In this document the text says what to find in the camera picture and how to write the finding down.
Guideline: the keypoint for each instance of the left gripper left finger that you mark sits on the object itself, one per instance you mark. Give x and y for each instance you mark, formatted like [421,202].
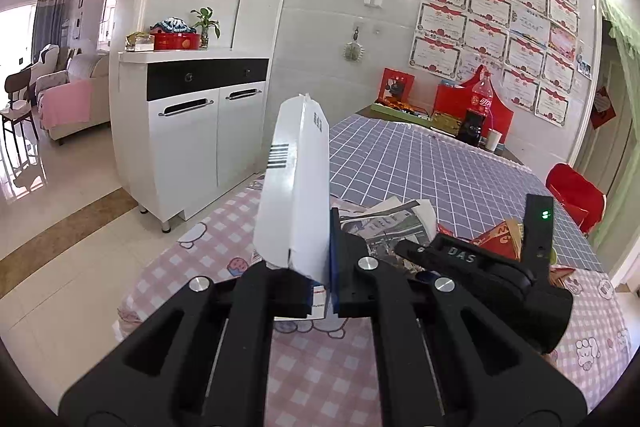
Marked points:
[201,359]

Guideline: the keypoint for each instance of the white paper cup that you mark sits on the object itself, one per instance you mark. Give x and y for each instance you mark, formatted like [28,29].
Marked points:
[492,140]

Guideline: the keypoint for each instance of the red gift box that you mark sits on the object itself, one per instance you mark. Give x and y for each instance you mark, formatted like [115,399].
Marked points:
[452,102]

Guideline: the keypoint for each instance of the grey grid tablecloth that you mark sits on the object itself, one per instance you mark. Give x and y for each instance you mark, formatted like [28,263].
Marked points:
[372,160]

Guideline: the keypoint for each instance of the beige sofa pink blanket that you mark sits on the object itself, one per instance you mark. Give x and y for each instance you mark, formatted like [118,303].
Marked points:
[74,99]

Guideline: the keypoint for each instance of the red round tin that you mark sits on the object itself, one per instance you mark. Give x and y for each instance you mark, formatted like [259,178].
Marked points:
[176,41]

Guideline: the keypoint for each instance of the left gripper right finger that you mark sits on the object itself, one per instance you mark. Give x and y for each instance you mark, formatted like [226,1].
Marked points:
[442,357]

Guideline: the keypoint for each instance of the white black sideboard cabinet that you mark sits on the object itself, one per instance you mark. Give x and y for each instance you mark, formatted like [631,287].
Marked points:
[186,126]

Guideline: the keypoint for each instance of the red brown paper bag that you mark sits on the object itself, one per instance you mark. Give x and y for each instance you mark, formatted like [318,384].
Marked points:
[505,239]

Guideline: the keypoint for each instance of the cola bottle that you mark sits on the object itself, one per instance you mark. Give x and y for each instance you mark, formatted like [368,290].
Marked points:
[477,114]

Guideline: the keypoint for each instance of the red chair cover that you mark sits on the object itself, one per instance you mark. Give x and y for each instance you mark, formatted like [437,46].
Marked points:
[581,199]

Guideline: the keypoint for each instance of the white paper box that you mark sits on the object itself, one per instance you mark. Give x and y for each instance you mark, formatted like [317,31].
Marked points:
[292,228]

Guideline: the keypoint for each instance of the potted green plant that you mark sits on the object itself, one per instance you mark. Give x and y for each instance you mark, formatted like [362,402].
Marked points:
[207,25]

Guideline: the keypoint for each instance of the dark wooden chair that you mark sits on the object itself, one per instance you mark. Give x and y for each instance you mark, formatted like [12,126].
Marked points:
[19,108]

